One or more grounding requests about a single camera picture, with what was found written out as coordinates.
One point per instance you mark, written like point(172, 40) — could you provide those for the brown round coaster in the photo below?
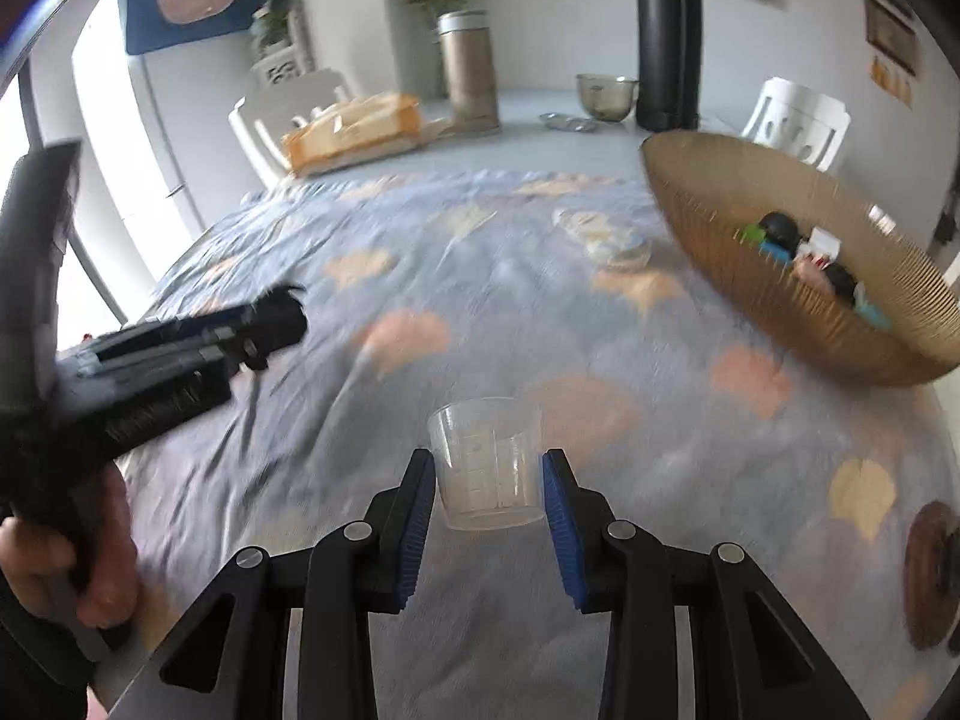
point(934, 577)

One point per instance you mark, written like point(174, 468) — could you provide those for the gold thermos flask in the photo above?
point(469, 75)

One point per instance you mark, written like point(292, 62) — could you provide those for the yellow hanging ornaments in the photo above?
point(892, 82)

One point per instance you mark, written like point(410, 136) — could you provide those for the black-haired boy figurine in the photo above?
point(778, 229)

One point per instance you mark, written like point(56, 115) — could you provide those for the white refrigerator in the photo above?
point(187, 135)

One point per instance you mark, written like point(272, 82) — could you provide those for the blue lighter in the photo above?
point(874, 311)

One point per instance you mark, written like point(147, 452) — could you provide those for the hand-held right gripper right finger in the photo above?
point(562, 532)

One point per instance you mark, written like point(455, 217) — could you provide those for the white charger cube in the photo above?
point(823, 244)

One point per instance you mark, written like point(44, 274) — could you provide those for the blue fabric fridge cover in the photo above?
point(187, 4)

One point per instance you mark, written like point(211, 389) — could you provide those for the orange tissue pack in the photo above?
point(352, 131)

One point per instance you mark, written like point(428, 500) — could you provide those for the black dinosaur toy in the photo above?
point(281, 326)

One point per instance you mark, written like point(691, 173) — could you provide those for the white cutout chair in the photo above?
point(285, 112)
point(795, 120)

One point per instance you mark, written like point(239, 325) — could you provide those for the person's left hand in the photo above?
point(112, 577)

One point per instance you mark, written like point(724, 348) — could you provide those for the clear plastic wrapper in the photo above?
point(607, 240)

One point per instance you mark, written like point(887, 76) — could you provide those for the white carved shelf with plant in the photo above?
point(281, 37)

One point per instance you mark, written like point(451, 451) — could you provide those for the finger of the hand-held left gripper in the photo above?
point(165, 409)
point(172, 337)

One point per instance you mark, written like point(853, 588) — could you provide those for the clear plastic cup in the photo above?
point(487, 465)

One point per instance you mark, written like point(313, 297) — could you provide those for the large black thermos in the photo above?
point(667, 37)

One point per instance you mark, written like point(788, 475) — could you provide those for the blue floral tablecloth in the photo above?
point(525, 330)

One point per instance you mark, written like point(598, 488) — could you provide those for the gold ribbed bowl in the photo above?
point(750, 300)

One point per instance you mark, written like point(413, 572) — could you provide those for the green rubber toy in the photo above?
point(750, 235)

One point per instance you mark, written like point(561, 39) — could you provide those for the small metal lid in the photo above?
point(568, 123)

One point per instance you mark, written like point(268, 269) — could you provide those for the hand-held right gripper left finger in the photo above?
point(416, 532)

